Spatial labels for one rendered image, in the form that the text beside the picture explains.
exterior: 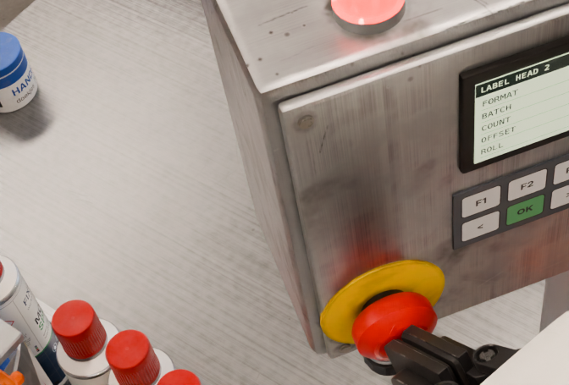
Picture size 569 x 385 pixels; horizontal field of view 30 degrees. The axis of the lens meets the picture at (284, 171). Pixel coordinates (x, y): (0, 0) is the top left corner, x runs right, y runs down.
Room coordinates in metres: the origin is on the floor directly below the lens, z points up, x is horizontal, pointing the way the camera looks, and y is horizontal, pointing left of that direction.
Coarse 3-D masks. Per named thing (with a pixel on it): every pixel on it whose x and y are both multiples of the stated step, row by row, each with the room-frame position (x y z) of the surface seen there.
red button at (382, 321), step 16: (368, 304) 0.24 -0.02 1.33; (384, 304) 0.24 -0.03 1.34; (400, 304) 0.23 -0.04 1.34; (416, 304) 0.23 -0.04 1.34; (368, 320) 0.23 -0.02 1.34; (384, 320) 0.23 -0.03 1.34; (400, 320) 0.23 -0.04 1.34; (416, 320) 0.23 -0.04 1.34; (432, 320) 0.23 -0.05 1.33; (352, 336) 0.23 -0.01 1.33; (368, 336) 0.23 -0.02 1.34; (384, 336) 0.23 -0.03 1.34; (400, 336) 0.22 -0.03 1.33; (368, 352) 0.23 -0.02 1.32; (384, 352) 0.22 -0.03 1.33
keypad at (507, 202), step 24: (528, 168) 0.26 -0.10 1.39; (552, 168) 0.26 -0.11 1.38; (480, 192) 0.25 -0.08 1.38; (504, 192) 0.26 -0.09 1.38; (528, 192) 0.26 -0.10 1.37; (552, 192) 0.26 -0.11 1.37; (456, 216) 0.25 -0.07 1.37; (480, 216) 0.25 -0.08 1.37; (504, 216) 0.26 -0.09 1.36; (528, 216) 0.26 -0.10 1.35; (456, 240) 0.25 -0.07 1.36
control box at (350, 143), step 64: (256, 0) 0.30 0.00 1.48; (320, 0) 0.29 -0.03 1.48; (448, 0) 0.27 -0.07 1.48; (512, 0) 0.27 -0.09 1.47; (256, 64) 0.26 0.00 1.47; (320, 64) 0.26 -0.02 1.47; (384, 64) 0.26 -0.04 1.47; (448, 64) 0.25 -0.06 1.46; (256, 128) 0.27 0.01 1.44; (320, 128) 0.25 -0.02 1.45; (384, 128) 0.25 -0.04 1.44; (448, 128) 0.25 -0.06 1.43; (256, 192) 0.31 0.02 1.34; (320, 192) 0.24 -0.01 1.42; (384, 192) 0.25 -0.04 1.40; (448, 192) 0.25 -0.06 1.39; (320, 256) 0.24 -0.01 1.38; (384, 256) 0.25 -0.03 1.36; (448, 256) 0.25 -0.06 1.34; (512, 256) 0.26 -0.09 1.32; (320, 320) 0.24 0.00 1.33
